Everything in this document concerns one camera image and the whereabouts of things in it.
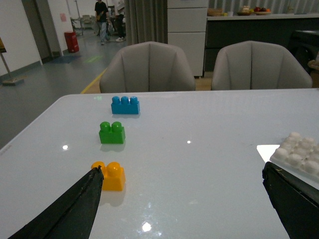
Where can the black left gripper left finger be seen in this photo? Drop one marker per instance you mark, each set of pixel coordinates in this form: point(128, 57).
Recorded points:
point(72, 215)

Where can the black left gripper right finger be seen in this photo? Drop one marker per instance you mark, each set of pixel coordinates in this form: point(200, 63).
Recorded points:
point(295, 201)

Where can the yellow two-stud toy block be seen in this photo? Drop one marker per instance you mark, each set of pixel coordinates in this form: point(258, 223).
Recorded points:
point(114, 175)

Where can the green two-stud toy block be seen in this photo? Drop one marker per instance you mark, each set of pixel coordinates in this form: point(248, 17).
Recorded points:
point(112, 133)

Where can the blue three-stud toy block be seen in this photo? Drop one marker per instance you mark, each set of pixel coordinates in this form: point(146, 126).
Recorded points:
point(125, 105)

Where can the sign stand with base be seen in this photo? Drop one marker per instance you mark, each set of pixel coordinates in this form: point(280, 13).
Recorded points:
point(11, 81)

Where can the right grey armchair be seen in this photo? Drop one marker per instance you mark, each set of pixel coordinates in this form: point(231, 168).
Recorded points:
point(254, 65)

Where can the grey armchair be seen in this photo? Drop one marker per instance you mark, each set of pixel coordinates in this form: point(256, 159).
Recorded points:
point(148, 67)
point(254, 65)

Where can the black furniture at right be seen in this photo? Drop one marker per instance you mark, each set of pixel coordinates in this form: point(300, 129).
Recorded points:
point(304, 45)

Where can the left grey armchair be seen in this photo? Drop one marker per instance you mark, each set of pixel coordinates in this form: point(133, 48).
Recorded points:
point(148, 67)

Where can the dark counter with worktop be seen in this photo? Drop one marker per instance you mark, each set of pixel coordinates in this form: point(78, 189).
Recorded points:
point(225, 31)

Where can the red cabinet box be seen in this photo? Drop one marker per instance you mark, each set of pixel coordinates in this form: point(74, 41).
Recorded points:
point(71, 41)

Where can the fruit bowl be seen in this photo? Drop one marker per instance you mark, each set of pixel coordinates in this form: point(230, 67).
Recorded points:
point(261, 11)

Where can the wicker basket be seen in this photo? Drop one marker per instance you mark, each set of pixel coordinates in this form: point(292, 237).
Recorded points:
point(214, 12)

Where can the grey curtain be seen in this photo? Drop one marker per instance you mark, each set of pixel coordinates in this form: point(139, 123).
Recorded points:
point(146, 20)

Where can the person in black shirt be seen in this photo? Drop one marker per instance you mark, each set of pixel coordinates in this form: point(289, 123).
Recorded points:
point(101, 11)

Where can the white drawer cabinet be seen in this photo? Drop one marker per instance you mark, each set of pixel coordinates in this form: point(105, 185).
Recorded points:
point(186, 28)

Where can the person in white shirt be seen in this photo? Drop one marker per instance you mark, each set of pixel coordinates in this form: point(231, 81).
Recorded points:
point(119, 8)

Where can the white studded base plate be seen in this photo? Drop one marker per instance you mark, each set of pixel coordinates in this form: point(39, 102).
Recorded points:
point(301, 153)

